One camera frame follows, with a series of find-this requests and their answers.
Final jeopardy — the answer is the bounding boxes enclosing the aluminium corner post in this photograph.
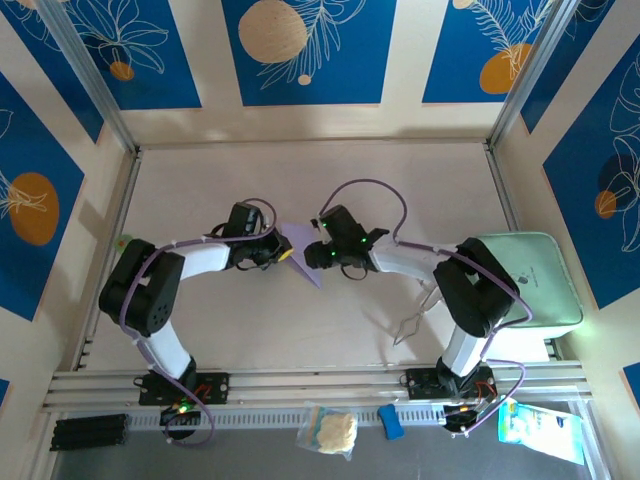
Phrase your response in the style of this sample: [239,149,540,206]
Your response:
[37,0,140,154]
[487,0,586,151]

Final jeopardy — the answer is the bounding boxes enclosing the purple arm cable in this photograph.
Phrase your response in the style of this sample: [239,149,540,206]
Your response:
[319,178,534,441]
[119,198,279,449]

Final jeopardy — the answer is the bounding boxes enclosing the black ribbed block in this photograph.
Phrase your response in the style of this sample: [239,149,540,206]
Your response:
[51,413,130,452]

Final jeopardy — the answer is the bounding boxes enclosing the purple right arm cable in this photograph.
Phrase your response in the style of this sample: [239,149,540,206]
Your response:
[319,178,534,441]

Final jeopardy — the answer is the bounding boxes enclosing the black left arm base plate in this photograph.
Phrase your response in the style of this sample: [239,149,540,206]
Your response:
[138,372,231,406]

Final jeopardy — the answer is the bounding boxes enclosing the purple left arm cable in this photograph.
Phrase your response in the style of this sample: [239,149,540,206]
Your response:
[119,198,279,449]

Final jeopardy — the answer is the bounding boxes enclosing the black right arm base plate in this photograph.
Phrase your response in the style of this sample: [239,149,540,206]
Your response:
[405,367,496,401]

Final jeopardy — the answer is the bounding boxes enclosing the aluminium frame rail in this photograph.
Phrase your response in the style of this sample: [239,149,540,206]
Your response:
[42,362,594,426]

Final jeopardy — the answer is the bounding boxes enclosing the clear bag with beige sponge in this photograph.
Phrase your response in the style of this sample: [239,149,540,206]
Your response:
[295,403,359,461]

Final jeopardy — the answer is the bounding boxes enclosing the light purple paper sheet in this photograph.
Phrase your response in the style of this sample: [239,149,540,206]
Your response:
[278,221,326,290]

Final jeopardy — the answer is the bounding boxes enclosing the grey slotted cable duct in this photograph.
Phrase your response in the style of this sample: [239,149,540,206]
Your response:
[124,403,451,429]

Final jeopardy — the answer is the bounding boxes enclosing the mint green zip case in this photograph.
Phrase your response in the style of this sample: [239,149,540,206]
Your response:
[479,230,585,329]

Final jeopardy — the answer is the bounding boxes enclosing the blue and white wipes pack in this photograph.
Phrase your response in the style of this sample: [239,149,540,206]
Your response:
[497,399,585,466]

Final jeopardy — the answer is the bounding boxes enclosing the blue floral wall poster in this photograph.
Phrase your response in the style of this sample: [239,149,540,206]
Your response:
[64,0,204,111]
[542,34,640,310]
[0,74,86,322]
[222,0,399,107]
[422,0,556,105]

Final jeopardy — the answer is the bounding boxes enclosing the metal wire tongs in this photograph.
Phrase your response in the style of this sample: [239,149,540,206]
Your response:
[392,279,444,349]

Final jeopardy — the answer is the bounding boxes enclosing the small blue sponge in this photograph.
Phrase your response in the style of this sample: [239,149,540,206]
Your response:
[377,403,405,441]

